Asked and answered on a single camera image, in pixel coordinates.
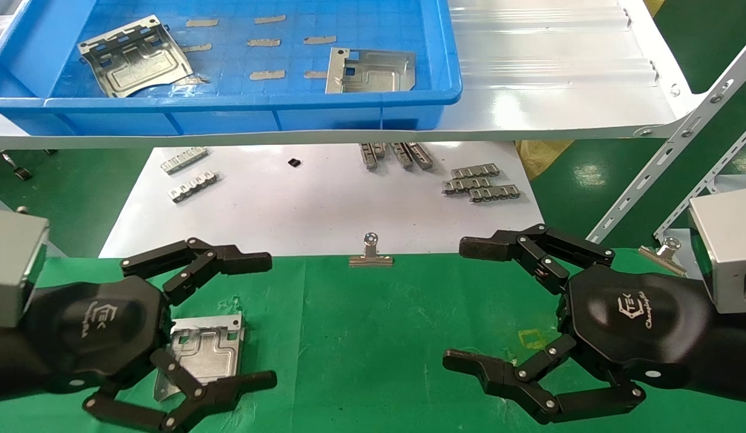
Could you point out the yellow object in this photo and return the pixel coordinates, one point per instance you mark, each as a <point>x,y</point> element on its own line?
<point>654,5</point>

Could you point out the small metal bracket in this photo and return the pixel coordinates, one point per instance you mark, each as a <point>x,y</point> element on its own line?
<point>475,171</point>
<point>402,155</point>
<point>494,193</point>
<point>194,186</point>
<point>421,155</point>
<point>184,160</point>
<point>379,150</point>
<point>367,155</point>
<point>466,184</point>

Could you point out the perforated white rack strut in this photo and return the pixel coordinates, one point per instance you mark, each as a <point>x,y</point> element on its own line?
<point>668,150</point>
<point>704,186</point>

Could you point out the white metal shelf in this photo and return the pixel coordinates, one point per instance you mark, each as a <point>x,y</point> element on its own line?
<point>559,114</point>

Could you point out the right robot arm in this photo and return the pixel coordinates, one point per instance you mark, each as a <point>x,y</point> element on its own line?
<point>734,355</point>

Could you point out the silver binder clip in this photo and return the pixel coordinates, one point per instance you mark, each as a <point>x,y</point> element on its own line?
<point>668,248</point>
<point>371,260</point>

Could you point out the blue plastic bin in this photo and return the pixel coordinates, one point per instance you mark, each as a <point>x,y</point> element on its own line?
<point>228,117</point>

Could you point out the beige tape strip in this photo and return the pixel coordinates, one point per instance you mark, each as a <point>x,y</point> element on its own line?
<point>264,42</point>
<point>316,75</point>
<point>320,40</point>
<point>268,75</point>
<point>270,19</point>
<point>201,23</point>
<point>197,47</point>
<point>194,79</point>

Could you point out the white ribbed plastic sheet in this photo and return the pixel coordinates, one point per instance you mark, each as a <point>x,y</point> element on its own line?
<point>547,42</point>

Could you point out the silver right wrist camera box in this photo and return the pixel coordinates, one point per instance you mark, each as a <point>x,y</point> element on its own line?
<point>725,252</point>

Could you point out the black caster wheel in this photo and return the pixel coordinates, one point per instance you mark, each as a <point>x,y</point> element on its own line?
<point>22,174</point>

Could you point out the yellow woven sack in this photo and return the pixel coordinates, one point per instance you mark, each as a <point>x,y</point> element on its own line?
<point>538,157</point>

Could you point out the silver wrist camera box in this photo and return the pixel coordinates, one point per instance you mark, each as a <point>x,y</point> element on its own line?
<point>725,252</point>
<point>15,264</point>

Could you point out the slotted sheet metal part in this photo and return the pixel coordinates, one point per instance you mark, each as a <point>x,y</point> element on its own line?
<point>138,63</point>

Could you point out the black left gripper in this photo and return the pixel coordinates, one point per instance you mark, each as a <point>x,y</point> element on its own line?
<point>96,334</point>

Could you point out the flat embossed sheet metal part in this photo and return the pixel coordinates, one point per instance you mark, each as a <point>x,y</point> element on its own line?
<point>379,75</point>

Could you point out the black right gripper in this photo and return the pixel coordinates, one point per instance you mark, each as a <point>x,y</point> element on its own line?
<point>631,319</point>

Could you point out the bent sheet metal part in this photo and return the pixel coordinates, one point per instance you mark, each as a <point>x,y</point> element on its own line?
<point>210,349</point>

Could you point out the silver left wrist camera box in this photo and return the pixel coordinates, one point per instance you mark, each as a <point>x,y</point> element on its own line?
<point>15,264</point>

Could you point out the white floor sheet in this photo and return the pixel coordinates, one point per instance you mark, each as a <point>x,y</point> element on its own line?
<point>319,210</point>

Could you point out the green table cloth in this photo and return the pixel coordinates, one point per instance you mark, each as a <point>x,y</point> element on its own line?
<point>361,349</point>

